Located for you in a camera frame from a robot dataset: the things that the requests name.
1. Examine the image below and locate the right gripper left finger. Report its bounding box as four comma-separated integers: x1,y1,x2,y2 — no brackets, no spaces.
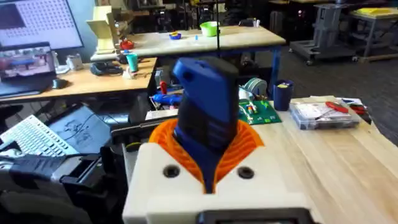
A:
122,118,212,224

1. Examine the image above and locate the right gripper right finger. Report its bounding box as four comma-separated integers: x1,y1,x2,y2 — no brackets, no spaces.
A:
210,119,323,224

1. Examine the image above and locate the blue electric screwdriver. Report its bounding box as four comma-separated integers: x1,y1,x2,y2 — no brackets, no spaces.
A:
172,56,241,194

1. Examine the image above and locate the green board with blocks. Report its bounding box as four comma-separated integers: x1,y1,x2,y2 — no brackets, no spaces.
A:
238,99,282,126

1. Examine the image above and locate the dark blue cup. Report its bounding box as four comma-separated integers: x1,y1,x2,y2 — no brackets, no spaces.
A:
272,79,295,112

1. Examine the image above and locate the blue glue gun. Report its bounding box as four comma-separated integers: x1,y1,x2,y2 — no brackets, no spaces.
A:
151,93,183,106

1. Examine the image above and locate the clear plastic parts box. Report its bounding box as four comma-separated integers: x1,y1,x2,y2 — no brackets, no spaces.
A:
289,101,361,131

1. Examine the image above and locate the tape roll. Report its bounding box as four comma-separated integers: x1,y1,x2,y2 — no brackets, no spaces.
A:
243,77,269,98

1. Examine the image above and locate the grey laptop lid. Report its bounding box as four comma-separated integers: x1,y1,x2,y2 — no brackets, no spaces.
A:
47,105,112,155

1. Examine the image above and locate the wooden desk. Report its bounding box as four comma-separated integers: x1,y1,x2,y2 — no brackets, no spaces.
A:
0,57,158,105

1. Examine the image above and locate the teal cup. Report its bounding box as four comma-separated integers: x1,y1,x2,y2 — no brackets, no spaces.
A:
125,52,139,73

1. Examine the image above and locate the black pouch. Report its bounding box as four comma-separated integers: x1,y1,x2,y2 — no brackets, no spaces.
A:
90,61,124,77

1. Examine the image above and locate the white keyboard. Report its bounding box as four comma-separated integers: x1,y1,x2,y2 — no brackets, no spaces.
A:
0,114,79,157

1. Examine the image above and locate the wooden table with blue legs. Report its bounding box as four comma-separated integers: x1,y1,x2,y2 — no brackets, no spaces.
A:
90,25,287,97

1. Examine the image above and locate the black computer mouse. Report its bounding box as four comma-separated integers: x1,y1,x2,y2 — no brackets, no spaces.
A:
52,78,69,90

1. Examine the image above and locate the red bowl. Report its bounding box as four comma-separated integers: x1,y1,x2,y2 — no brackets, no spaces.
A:
119,39,136,51

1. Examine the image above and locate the green bowl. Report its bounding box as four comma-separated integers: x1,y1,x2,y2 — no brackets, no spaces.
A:
199,21,220,38

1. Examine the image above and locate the grey wheeled cart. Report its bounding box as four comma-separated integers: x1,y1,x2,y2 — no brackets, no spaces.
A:
289,2,359,65

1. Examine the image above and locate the cream cardboard stand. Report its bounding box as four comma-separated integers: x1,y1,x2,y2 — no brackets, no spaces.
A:
86,5,121,55

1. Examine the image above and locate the open black laptop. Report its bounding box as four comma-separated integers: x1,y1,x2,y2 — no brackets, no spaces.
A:
0,42,58,98

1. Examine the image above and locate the table with yellow sheet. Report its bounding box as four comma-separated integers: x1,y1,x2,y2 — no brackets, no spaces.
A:
349,7,398,63

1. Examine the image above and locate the large computer monitor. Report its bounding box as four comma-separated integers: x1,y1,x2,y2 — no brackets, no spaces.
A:
0,0,85,51

